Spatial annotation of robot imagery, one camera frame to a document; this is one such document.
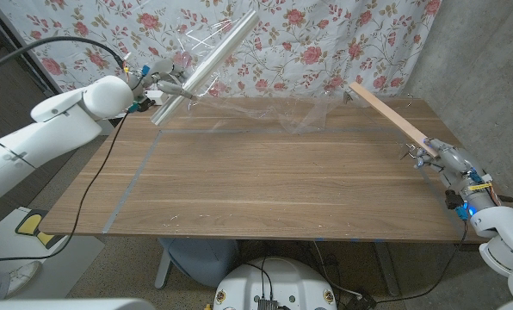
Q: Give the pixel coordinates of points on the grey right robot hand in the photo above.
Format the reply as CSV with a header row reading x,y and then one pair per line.
x,y
459,168

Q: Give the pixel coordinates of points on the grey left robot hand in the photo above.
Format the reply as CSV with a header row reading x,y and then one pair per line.
x,y
166,75

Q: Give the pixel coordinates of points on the cling film roll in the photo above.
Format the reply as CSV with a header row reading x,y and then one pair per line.
x,y
209,62

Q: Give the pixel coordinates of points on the small metal binder clip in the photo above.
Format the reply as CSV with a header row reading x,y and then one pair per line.
x,y
410,151

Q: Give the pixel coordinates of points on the wooden stick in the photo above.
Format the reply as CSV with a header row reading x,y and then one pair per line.
x,y
390,114

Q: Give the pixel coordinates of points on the transparent cling film sheet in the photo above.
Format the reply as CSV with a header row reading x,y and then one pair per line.
x,y
291,114

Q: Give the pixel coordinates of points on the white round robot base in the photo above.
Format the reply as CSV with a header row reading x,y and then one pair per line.
x,y
278,284

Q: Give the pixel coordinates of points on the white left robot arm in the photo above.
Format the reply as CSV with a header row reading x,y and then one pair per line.
x,y
54,125

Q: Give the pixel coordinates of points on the grey table leg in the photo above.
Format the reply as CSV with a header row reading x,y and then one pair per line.
x,y
387,267

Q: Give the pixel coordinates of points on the floral print curtain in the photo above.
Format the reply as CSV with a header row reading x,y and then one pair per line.
x,y
304,43

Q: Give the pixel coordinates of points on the black power adapter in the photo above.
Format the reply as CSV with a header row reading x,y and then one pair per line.
x,y
362,301

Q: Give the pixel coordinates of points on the blue-grey chair seat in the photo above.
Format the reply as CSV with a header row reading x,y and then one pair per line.
x,y
205,258

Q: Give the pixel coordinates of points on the yellow and black pad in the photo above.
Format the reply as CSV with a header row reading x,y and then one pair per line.
x,y
30,224

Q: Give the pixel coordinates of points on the white floor platform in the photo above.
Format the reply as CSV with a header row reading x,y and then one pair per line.
x,y
67,258

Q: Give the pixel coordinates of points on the white shoe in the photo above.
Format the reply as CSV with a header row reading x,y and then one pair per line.
x,y
24,275

